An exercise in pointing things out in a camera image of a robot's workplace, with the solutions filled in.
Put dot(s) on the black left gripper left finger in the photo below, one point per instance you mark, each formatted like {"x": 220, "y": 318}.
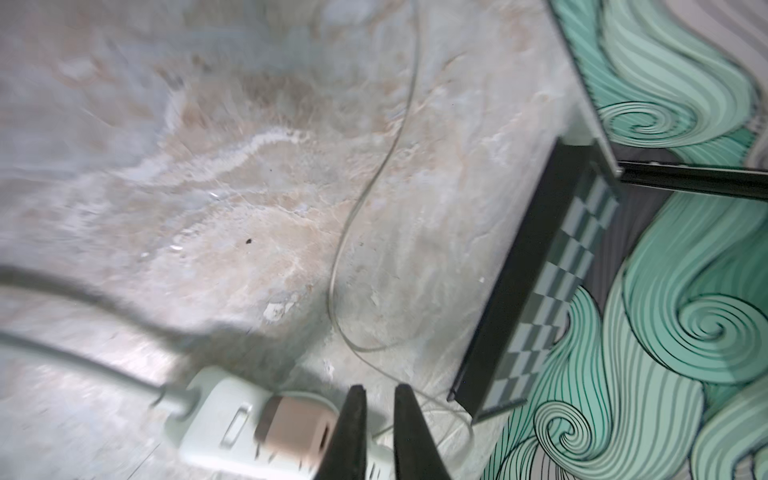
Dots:
{"x": 346, "y": 456}

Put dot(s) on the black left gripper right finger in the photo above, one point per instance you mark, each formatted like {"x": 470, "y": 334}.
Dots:
{"x": 416, "y": 455}

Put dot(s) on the white power strip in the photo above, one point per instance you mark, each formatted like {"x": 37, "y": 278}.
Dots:
{"x": 217, "y": 433}

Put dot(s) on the pink charger left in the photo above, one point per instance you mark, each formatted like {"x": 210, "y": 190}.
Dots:
{"x": 296, "y": 427}

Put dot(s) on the black white chessboard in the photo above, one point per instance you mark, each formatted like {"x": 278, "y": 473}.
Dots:
{"x": 553, "y": 250}

